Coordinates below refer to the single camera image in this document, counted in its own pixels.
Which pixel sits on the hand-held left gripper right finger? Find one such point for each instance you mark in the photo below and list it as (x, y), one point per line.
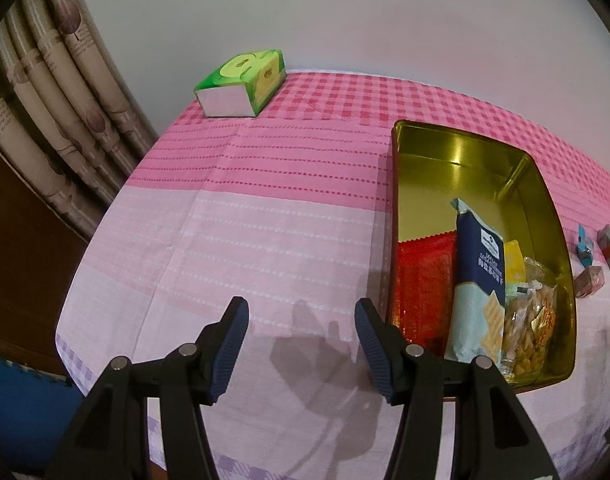
(375, 350)

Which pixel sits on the pink checked tablecloth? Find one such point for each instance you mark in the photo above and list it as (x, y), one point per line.
(260, 210)

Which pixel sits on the beige patterned curtain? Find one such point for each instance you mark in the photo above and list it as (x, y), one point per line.
(60, 85)

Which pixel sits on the blue object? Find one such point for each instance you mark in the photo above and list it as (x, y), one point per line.
(25, 410)

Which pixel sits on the clear bag of yellow snacks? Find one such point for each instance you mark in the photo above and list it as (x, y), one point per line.
(527, 332)

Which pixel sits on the gold metal tin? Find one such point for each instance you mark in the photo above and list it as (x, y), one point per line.
(485, 185)

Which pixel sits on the brown and pink candy packet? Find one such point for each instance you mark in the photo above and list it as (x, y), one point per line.
(588, 281)

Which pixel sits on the yellow snack packet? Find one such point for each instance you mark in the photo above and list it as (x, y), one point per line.
(514, 266)

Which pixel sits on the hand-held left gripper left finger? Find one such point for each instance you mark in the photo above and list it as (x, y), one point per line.
(230, 350)

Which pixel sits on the dark blue cracker packet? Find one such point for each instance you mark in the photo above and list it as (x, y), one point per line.
(477, 270)

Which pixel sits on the clear packet of orange snacks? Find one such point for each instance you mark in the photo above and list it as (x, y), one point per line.
(537, 272)

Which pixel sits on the red snack packet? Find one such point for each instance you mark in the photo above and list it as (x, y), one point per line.
(422, 285)

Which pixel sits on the blue foil wrapped candy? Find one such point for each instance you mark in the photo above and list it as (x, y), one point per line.
(583, 250)

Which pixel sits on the brown wooden cabinet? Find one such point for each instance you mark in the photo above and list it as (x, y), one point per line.
(20, 270)

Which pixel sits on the green tissue box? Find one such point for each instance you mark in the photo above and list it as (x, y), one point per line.
(245, 77)

